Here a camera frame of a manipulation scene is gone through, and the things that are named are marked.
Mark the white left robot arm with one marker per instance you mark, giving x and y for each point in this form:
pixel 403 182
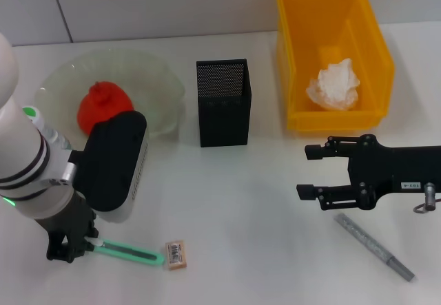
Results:
pixel 17 153

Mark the translucent glass fruit plate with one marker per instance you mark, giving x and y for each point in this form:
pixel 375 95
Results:
pixel 155 78

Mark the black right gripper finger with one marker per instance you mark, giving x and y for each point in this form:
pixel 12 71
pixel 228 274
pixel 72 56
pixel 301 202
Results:
pixel 313 152
pixel 306 192

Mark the clear green-label water bottle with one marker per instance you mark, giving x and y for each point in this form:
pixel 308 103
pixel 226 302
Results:
pixel 51 134

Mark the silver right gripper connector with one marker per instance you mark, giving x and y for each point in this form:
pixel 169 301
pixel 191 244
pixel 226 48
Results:
pixel 430 195

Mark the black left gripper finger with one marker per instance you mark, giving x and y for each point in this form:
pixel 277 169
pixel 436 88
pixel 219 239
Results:
pixel 81 243
pixel 65 255

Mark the white paper ball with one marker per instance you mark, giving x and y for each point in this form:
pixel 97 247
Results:
pixel 336 84

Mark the orange fruit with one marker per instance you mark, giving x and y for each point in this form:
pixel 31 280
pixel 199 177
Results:
pixel 100 107

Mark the grey glitter pen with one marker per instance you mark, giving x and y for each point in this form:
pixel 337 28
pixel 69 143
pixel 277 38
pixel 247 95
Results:
pixel 372 244

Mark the yellow plastic bin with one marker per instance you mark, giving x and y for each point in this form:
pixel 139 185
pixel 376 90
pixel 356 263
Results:
pixel 296 60

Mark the beige eraser with barcode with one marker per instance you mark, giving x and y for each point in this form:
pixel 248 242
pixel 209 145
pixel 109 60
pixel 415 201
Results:
pixel 176 255

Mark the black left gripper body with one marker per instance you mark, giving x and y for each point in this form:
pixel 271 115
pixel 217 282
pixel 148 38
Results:
pixel 69 219

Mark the black mesh pen holder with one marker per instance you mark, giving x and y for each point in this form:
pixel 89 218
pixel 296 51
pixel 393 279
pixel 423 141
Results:
pixel 224 122

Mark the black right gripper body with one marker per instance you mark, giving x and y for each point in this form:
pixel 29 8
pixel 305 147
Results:
pixel 386 170

